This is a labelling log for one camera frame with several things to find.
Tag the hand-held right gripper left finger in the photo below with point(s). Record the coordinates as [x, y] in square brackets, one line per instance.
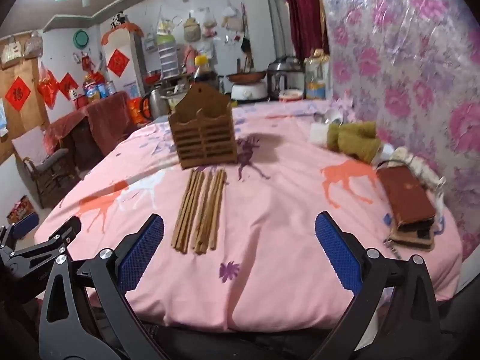
[142, 251]

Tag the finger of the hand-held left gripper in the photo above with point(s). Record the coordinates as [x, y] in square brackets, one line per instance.
[45, 243]
[24, 227]

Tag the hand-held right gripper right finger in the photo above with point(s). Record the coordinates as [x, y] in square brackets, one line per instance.
[337, 251]

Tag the group of wooden chopsticks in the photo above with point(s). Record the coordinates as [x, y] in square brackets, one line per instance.
[198, 213]

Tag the wooden chopstick holder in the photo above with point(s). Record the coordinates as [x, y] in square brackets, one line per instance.
[202, 138]

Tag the red printed box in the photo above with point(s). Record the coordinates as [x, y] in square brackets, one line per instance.
[20, 210]

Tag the wooden chair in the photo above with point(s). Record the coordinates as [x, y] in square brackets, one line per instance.
[52, 172]

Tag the pink printed bed sheet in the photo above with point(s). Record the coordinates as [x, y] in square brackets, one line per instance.
[281, 213]

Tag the tan cardboard box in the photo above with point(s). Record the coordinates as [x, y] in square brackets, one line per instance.
[412, 240]

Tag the white foam board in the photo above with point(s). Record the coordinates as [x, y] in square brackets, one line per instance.
[32, 144]

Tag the brown leather wallet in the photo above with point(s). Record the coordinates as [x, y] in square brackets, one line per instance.
[405, 198]

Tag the olive green fuzzy glove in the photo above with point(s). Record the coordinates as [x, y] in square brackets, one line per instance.
[356, 142]

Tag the cream fuzzy glove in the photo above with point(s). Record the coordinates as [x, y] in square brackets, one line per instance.
[420, 168]

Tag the red diamond paper decoration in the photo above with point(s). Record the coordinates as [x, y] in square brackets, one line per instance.
[17, 93]
[118, 63]
[68, 85]

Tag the red pot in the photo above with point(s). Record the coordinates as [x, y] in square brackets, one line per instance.
[80, 101]

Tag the orange snack bag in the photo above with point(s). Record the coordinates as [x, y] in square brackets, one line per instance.
[137, 112]

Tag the red hanging ornament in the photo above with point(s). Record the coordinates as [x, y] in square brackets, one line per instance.
[48, 86]

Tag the stainless steel kettle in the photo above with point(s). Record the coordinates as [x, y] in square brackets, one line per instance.
[155, 103]

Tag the yellow oil jug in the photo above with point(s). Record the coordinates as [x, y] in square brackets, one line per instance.
[92, 90]

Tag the brown wooden door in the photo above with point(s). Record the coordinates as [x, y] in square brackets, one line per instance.
[26, 69]

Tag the blue tin can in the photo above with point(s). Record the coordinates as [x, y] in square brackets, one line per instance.
[107, 88]

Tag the red instant noodle bowl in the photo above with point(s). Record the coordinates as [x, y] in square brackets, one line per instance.
[290, 95]

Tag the clear cooking oil bottle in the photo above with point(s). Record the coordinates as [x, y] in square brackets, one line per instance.
[317, 78]

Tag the red metal basin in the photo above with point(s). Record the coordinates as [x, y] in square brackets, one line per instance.
[152, 77]

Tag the white induction cooker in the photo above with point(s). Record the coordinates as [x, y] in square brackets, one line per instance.
[249, 92]

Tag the silver pressure cooker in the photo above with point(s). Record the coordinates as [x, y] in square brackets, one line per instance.
[285, 75]

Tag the white refrigerator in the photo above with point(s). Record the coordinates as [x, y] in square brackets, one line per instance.
[137, 63]

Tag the dark sauce bottle yellow cap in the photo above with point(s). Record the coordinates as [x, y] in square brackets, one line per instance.
[204, 69]

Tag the green plastic basin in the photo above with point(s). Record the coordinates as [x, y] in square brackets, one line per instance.
[81, 39]

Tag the stacked steamer green lid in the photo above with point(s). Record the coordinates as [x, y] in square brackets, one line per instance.
[167, 56]

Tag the pink thermos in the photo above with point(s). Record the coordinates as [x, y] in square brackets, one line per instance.
[189, 58]

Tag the orange cloth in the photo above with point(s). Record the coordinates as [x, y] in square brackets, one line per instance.
[123, 30]

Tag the black white plush toy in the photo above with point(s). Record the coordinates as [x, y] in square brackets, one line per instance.
[118, 21]

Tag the black hanging utensil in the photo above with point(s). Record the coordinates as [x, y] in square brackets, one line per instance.
[244, 45]

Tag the beige hanging bag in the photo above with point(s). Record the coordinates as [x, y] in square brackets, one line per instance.
[192, 28]

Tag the hanging plastic bag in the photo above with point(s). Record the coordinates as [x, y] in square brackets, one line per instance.
[210, 22]
[232, 17]

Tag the dark red curtain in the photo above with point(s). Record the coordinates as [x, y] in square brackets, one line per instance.
[303, 11]

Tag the floral plastic wall covering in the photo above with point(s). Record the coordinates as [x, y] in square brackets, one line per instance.
[393, 63]

